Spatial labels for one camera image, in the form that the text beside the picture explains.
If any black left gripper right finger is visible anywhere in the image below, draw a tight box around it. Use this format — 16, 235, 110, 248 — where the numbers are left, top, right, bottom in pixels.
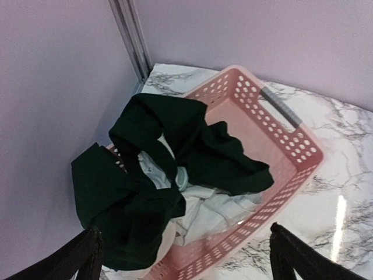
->
270, 223, 358, 279

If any pink plastic perforated basket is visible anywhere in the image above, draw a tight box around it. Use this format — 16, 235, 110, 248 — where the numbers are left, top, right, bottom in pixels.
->
104, 65, 325, 280

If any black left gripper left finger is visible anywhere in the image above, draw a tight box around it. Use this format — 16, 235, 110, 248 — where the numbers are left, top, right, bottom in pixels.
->
7, 227, 103, 280

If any white and green t-shirt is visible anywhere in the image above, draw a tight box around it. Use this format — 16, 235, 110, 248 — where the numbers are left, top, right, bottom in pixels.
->
71, 93, 274, 271

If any aluminium left corner post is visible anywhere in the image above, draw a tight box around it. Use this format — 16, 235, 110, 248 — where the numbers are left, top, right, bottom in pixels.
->
108, 0, 153, 83

